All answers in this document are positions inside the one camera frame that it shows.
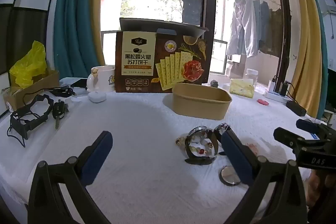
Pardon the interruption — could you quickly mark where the yellow packet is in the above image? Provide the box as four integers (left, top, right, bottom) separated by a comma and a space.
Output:
229, 79, 255, 98

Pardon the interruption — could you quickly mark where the black plastic frame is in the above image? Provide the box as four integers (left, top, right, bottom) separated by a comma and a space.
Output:
9, 94, 54, 141

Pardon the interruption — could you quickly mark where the white earbud case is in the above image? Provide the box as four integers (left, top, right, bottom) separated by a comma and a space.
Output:
88, 91, 107, 103

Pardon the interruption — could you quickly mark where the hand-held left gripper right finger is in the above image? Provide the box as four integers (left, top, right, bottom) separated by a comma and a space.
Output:
220, 130, 309, 224

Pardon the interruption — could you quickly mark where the beige paper bowl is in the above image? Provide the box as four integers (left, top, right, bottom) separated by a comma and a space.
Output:
172, 83, 233, 120

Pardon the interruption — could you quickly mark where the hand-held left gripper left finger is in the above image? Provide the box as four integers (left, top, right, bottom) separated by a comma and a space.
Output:
28, 131, 114, 224

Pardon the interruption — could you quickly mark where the olive hanging garment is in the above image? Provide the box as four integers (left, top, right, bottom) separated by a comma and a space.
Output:
268, 6, 285, 58

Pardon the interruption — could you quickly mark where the small pink trinket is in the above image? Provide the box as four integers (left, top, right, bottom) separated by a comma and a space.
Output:
246, 143, 260, 156

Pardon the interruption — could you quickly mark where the brown cracker box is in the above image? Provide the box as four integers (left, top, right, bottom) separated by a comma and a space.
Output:
115, 17, 211, 93

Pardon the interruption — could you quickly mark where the brown cardboard box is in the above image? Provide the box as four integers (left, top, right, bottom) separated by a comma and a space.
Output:
2, 69, 60, 112

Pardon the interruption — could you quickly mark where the black car key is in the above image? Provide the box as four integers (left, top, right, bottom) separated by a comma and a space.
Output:
52, 99, 69, 130

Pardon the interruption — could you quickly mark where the white cartoon mug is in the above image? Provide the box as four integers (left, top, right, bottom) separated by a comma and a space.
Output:
86, 65, 116, 93

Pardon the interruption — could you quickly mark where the white hanging shirt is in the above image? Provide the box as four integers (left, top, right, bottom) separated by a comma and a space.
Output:
226, 0, 257, 58

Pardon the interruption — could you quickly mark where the white power strip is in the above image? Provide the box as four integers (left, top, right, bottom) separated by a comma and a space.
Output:
265, 90, 288, 103

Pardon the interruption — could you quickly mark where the blue hanging shirt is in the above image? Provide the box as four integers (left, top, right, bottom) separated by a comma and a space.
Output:
253, 0, 271, 52

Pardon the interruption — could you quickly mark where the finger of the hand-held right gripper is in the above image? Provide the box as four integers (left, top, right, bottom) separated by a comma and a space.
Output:
296, 119, 336, 141
273, 127, 310, 152

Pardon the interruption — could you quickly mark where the small round mirror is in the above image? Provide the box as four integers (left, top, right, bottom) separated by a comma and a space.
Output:
219, 166, 241, 186

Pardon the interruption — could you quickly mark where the white textured tablecloth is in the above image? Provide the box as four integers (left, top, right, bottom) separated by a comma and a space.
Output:
0, 77, 336, 224

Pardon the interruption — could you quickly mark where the person's right hand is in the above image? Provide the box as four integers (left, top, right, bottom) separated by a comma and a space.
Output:
306, 169, 328, 210

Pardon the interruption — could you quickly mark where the black cable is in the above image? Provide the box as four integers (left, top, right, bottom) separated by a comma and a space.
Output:
49, 85, 77, 98

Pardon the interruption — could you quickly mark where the yellow plastic bag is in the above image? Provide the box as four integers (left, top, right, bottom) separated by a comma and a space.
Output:
9, 40, 48, 89

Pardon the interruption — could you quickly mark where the black power bank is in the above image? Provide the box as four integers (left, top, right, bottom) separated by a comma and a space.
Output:
286, 100, 307, 117

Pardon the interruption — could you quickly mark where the yellow curtain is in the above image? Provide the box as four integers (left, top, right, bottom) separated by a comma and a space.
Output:
282, 0, 326, 115
91, 0, 109, 67

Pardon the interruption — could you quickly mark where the clear plastic jar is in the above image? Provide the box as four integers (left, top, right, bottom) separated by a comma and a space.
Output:
245, 69, 259, 86

